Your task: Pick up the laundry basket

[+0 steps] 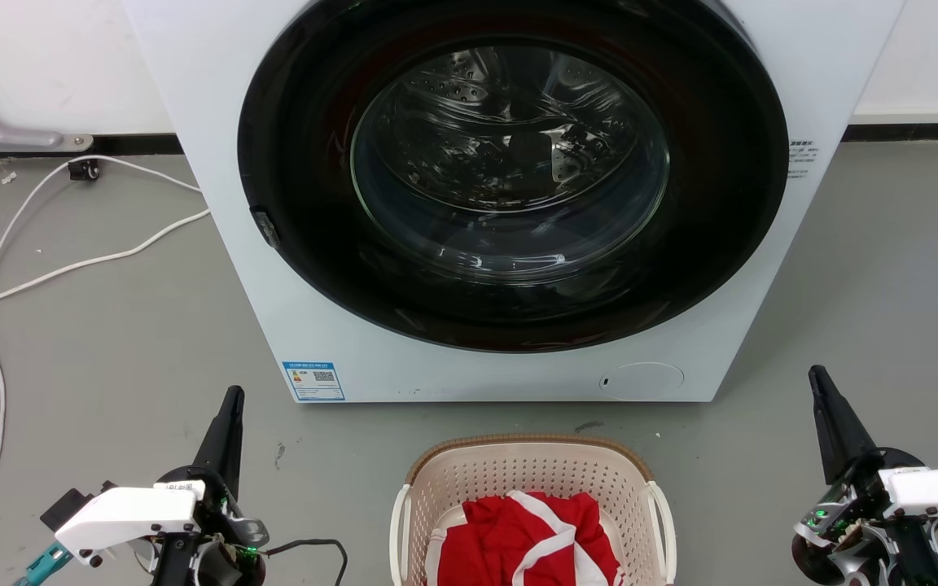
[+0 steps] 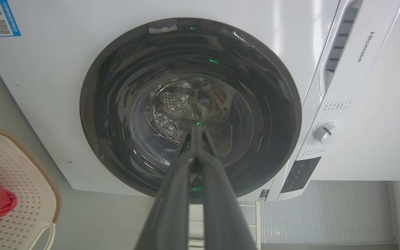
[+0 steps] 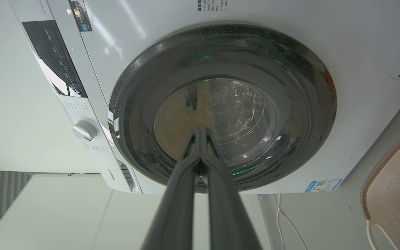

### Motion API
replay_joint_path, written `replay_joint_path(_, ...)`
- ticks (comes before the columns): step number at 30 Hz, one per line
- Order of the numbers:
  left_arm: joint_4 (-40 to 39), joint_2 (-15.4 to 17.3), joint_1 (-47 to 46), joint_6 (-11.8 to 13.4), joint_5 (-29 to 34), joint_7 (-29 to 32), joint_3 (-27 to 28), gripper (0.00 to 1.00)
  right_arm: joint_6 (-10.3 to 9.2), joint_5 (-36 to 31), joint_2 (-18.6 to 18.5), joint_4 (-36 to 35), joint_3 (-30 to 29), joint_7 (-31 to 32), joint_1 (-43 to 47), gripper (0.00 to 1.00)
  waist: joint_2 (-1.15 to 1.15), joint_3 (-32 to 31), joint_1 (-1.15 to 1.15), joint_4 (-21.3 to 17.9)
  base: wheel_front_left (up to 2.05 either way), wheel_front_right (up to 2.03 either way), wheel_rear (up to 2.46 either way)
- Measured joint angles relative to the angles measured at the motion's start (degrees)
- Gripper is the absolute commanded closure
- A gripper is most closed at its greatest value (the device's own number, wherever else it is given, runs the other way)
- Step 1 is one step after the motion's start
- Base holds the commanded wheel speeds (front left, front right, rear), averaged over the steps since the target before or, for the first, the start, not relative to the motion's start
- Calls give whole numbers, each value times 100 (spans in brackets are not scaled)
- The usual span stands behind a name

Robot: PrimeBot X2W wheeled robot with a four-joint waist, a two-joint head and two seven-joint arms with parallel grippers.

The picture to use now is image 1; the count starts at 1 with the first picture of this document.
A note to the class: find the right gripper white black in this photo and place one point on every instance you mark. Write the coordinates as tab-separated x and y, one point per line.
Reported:
933	492

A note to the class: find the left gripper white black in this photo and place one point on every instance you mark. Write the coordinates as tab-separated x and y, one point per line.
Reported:
123	513

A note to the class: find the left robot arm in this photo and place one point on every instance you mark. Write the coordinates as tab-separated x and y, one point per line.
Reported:
174	566

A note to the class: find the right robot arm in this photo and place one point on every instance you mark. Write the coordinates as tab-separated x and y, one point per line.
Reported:
917	561

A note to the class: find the beige perforated laundry basket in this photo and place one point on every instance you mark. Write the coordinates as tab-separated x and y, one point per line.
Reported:
518	468

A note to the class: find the blue energy label sticker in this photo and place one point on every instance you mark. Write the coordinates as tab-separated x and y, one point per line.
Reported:
313	381

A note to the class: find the white front-load washing machine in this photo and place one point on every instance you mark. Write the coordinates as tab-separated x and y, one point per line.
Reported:
273	325

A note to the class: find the round white filter cover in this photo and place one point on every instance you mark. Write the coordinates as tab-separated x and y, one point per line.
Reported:
642	381

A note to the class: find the small printed text label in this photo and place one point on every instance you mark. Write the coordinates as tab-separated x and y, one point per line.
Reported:
801	159

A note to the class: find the red garment with white stripes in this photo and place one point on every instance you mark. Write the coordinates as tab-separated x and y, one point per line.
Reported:
510	537

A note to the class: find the round black glass washer door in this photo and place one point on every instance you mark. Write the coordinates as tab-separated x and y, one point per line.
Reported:
306	122

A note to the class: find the steel washer drum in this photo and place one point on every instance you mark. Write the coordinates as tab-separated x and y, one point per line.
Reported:
510	122

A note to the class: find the grey pipe with bracket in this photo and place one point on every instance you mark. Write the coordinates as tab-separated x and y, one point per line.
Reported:
5	134

